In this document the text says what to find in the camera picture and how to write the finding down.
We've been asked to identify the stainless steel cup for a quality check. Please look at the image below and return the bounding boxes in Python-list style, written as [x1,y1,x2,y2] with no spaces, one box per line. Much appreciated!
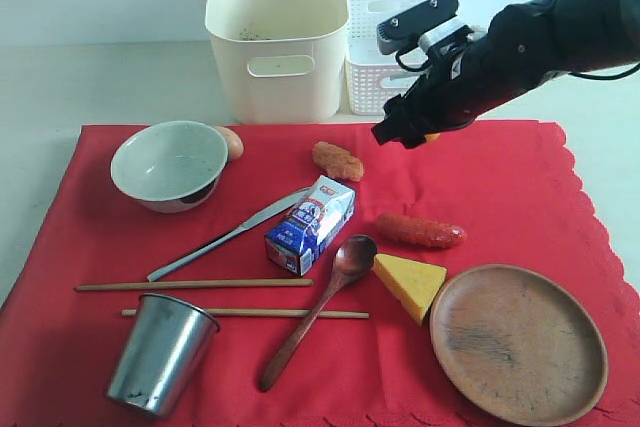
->
[106,293,220,418]

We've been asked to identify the silver table knife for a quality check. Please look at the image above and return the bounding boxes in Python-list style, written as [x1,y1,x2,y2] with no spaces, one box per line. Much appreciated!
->
[146,187,309,282]

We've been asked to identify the red tablecloth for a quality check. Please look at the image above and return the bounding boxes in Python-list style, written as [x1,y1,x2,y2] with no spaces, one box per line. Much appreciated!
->
[1,121,639,426]

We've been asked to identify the brown egg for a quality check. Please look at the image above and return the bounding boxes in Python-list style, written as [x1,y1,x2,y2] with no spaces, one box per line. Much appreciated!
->
[215,126,244,161]

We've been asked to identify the yellow lemon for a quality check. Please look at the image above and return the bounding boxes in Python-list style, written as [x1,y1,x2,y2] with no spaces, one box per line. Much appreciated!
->
[425,133,440,143]

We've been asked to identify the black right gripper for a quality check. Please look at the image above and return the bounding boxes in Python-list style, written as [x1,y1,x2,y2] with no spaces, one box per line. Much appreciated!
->
[371,29,530,149]

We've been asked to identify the brown wooden plate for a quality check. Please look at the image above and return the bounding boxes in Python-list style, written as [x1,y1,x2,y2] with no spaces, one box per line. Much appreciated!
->
[429,264,609,426]

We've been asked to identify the wooden chopstick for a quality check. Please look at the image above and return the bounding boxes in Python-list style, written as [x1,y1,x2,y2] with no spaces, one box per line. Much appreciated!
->
[75,278,314,292]
[121,308,371,320]

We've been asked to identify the yellow cheese wedge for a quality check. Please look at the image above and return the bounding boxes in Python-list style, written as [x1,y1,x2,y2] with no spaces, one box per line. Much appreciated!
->
[373,253,447,325]

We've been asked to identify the white perforated plastic basket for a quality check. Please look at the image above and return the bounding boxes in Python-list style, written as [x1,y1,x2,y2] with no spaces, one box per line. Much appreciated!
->
[345,0,425,116]

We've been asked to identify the blue milk carton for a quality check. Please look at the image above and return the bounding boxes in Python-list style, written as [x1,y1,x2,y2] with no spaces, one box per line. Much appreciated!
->
[264,175,356,277]

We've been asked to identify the upper wooden chopstick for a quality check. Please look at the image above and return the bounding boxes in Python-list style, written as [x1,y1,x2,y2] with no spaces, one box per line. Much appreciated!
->
[75,278,314,292]

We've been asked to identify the white ceramic bowl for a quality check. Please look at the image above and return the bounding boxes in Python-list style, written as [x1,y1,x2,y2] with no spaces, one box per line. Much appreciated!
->
[110,121,229,214]

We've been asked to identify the cream plastic bin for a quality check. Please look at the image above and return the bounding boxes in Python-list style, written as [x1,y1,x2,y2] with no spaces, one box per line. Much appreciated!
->
[205,0,349,124]

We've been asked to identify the dark wooden spoon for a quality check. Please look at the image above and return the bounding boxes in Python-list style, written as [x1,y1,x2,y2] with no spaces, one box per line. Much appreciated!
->
[258,235,378,392]

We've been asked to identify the red sausage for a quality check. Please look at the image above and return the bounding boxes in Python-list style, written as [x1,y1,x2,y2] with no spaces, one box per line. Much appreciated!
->
[375,213,467,249]

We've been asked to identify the lower wooden chopstick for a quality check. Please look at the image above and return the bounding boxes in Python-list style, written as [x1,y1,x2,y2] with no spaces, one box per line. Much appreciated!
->
[121,308,371,320]

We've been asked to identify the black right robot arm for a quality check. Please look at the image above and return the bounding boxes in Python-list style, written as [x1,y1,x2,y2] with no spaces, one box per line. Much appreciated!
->
[372,0,639,149]

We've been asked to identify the orange fried nugget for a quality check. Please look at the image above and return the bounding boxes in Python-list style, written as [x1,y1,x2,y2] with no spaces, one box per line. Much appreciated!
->
[312,141,364,182]

